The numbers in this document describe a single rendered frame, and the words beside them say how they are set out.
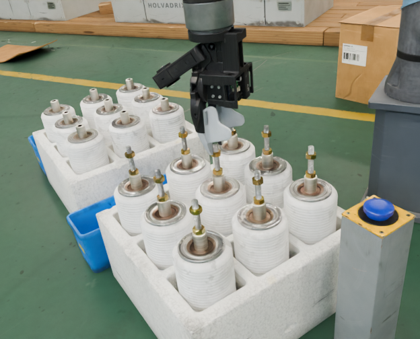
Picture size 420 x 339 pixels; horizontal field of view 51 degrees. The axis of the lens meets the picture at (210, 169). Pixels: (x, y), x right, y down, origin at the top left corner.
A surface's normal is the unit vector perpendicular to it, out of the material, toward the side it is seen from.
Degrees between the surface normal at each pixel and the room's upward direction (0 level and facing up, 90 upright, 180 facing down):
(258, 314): 90
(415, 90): 73
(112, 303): 0
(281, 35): 90
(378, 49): 90
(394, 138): 90
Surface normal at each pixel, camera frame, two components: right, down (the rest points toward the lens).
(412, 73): -0.64, 0.17
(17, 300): -0.11, -0.86
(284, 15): -0.51, 0.48
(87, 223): 0.55, 0.34
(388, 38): -0.74, 0.40
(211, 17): 0.04, 0.50
